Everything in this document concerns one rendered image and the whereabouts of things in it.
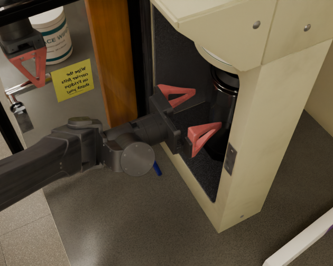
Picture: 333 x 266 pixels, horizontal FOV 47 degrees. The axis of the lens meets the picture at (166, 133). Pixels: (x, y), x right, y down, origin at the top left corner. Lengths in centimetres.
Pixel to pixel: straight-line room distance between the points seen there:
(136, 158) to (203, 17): 30
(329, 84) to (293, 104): 47
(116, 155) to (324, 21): 33
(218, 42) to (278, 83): 15
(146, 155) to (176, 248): 29
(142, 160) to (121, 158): 4
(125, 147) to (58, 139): 10
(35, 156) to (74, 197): 36
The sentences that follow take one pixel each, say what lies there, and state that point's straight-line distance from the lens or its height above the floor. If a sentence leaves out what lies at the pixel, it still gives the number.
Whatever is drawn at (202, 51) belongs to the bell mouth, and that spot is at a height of 132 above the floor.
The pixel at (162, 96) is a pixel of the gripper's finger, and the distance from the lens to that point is 70.
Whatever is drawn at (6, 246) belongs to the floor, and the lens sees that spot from 198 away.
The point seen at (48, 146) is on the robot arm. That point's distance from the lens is 59.
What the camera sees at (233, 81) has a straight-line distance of 67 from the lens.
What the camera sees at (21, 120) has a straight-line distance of 73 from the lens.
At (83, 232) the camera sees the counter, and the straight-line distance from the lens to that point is 86.
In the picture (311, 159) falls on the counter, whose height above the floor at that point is 94.
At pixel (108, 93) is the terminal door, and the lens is 80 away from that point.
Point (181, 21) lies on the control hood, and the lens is 35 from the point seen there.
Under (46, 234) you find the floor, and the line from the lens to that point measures 194.
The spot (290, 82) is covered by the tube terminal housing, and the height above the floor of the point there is 136.
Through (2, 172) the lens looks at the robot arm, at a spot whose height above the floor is 131.
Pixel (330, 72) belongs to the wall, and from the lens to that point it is 103.
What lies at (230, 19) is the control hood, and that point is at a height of 149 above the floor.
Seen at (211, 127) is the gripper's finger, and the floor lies 118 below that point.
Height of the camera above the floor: 171
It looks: 52 degrees down
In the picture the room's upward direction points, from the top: straight up
